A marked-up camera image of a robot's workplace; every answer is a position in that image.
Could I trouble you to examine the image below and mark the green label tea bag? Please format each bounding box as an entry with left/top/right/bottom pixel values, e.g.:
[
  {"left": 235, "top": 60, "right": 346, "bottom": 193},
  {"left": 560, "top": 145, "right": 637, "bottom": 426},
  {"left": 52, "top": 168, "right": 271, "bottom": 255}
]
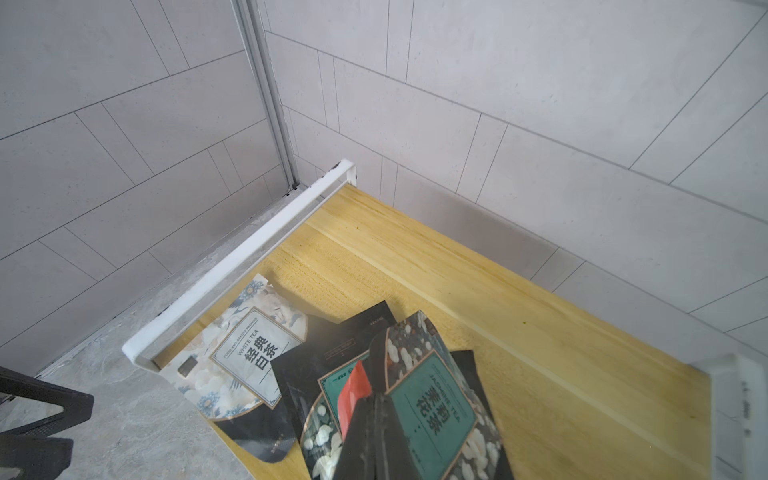
[{"left": 364, "top": 311, "right": 511, "bottom": 479}]

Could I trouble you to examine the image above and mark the red tea bag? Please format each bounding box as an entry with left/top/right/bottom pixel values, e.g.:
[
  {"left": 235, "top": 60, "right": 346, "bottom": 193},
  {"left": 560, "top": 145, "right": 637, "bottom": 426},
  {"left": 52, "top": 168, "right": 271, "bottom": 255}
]
[{"left": 337, "top": 361, "right": 372, "bottom": 440}]

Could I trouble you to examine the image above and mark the white label tea bag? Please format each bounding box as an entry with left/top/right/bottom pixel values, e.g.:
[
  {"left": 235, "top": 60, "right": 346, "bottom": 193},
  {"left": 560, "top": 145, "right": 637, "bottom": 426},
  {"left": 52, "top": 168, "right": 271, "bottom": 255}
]
[{"left": 160, "top": 274, "right": 308, "bottom": 463}]

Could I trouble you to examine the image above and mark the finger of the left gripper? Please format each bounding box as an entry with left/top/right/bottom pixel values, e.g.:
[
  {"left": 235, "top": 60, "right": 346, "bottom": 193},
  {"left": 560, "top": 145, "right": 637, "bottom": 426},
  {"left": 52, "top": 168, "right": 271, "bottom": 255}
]
[
  {"left": 1, "top": 367, "right": 94, "bottom": 435},
  {"left": 1, "top": 435, "right": 74, "bottom": 480}
]

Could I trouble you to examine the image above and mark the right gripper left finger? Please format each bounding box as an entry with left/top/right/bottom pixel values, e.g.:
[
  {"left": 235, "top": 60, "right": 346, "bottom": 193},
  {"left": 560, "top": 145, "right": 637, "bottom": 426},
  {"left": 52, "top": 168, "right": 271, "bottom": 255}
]
[{"left": 333, "top": 396, "right": 376, "bottom": 480}]

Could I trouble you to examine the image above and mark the black green tea bag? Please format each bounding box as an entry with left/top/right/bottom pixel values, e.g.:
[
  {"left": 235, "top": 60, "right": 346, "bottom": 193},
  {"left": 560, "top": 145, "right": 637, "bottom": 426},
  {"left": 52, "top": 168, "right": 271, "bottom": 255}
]
[{"left": 272, "top": 301, "right": 396, "bottom": 479}]

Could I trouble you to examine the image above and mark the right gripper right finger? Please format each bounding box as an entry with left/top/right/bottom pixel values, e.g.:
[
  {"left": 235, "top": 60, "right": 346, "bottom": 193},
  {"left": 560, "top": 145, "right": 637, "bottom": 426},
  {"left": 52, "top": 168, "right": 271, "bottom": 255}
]
[{"left": 375, "top": 394, "right": 419, "bottom": 480}]

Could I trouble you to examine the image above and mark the wooden two-tier shelf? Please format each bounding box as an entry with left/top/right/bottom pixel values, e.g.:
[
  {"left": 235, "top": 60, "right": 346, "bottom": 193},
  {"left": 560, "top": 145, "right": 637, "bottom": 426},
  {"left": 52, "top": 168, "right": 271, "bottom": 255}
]
[{"left": 122, "top": 160, "right": 767, "bottom": 479}]

